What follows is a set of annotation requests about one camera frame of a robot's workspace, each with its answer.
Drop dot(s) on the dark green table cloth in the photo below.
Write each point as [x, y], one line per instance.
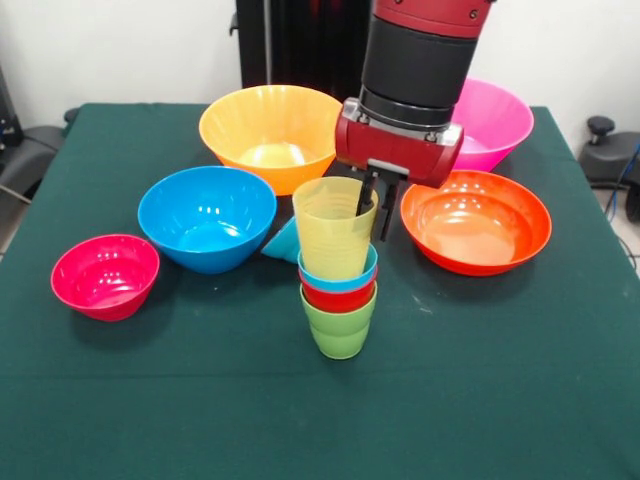
[300, 440]

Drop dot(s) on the red cup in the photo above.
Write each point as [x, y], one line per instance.
[340, 300]

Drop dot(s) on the blue cup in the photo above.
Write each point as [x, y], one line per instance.
[367, 277]

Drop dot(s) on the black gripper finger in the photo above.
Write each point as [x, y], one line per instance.
[389, 210]
[367, 197]

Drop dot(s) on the large pink bowl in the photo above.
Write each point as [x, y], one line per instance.
[500, 120]

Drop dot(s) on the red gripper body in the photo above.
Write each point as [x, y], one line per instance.
[395, 150]

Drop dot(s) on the shallow red-orange bowl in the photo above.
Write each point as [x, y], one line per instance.
[475, 220]

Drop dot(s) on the yellow cup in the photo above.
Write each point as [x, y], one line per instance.
[332, 245]

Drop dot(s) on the large orange bowl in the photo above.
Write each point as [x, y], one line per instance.
[275, 120]

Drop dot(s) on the green cup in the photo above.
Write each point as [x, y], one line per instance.
[340, 335]

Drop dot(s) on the small light blue bowl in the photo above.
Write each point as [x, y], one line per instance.
[282, 245]

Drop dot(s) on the medium blue bowl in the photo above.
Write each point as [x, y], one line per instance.
[205, 215]

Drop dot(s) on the black chair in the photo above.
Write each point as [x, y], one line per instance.
[605, 160]
[30, 150]

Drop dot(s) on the small crimson bowl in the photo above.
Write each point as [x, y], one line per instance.
[105, 280]

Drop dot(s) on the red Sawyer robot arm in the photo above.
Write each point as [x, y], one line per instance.
[420, 60]

